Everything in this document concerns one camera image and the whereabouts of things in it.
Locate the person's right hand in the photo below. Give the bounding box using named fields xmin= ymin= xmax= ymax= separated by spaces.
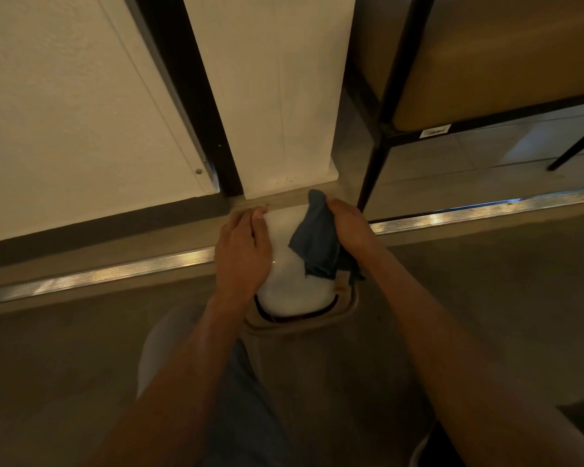
xmin=324 ymin=197 xmax=385 ymax=261

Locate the person's left hand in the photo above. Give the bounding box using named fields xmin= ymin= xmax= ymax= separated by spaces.
xmin=213 ymin=205 xmax=273 ymax=312

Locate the dark blue cloth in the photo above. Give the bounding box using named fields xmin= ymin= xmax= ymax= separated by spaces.
xmin=287 ymin=189 xmax=366 ymax=283

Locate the person's left forearm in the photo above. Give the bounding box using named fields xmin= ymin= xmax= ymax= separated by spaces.
xmin=85 ymin=296 xmax=247 ymax=467

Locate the person's right forearm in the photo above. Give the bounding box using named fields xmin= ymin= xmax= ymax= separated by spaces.
xmin=365 ymin=247 xmax=584 ymax=467

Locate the beige bin with white lid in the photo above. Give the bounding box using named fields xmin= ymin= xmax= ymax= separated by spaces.
xmin=238 ymin=325 xmax=437 ymax=467

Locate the person's right black shoe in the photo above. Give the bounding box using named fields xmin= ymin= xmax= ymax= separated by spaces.
xmin=408 ymin=422 xmax=463 ymax=467

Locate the metal floor threshold strip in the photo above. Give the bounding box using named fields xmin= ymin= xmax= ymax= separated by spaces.
xmin=0 ymin=187 xmax=584 ymax=307

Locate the grey baseboard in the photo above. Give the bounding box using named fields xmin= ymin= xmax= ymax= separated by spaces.
xmin=0 ymin=194 xmax=230 ymax=272

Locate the brown bench with sticker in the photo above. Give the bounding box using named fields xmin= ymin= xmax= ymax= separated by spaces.
xmin=343 ymin=0 xmax=584 ymax=212

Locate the black wall post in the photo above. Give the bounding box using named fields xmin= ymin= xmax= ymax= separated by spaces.
xmin=121 ymin=0 xmax=244 ymax=198

